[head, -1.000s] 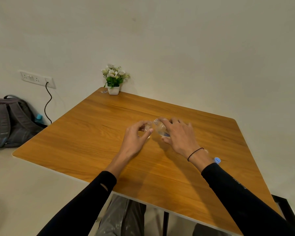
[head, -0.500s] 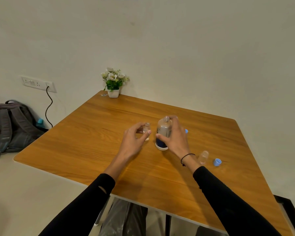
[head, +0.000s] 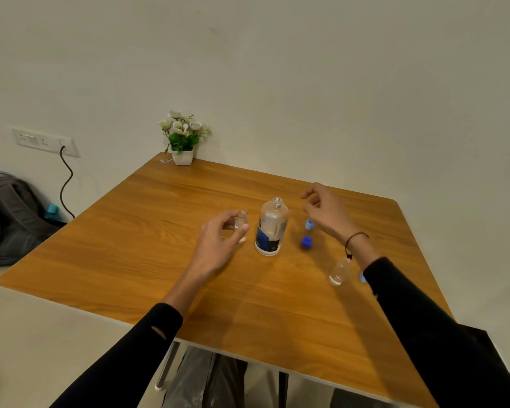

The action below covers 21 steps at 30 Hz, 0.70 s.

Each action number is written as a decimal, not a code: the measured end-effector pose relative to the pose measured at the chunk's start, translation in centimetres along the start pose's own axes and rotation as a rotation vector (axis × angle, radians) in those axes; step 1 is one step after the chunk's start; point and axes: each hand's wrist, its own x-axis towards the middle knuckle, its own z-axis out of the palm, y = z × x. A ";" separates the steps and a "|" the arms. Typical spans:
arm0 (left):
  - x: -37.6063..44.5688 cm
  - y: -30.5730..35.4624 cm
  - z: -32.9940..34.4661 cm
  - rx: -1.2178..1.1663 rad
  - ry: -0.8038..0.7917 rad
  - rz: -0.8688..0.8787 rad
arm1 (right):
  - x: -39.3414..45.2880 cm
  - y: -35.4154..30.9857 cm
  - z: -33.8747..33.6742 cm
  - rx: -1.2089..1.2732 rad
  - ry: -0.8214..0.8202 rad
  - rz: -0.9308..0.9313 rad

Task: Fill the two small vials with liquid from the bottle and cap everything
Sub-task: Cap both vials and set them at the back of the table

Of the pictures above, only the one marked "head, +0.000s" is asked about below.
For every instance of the person's right hand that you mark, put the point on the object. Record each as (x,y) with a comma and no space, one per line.
(333,218)

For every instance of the person's left hand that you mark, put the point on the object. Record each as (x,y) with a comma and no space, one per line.
(214,250)

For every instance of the light blue small cap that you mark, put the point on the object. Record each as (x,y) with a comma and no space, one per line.
(361,278)
(309,225)

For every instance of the dark blue bottle cap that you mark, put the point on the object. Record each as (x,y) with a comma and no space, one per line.
(307,243)

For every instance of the small clear vial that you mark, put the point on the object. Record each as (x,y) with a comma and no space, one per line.
(241,220)
(339,274)

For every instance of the large clear bottle blue label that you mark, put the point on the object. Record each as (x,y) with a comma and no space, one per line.
(271,233)

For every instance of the person's left forearm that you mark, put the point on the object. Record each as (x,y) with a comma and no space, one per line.
(123,361)

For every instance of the person's right forearm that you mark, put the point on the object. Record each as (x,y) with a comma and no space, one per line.
(429,327)

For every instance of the black wrist band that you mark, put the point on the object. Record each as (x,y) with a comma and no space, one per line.
(352,237)

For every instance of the white flowers in white pot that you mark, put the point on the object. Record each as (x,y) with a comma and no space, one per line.
(182,157)

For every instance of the black table leg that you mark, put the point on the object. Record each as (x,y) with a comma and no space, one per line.
(283,390)
(168,365)

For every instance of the grey trousers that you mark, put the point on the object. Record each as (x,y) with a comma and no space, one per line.
(204,382)

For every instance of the grey backpack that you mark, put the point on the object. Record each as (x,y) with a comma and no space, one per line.
(12,225)

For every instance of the white wall socket panel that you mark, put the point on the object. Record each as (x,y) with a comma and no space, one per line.
(34,140)

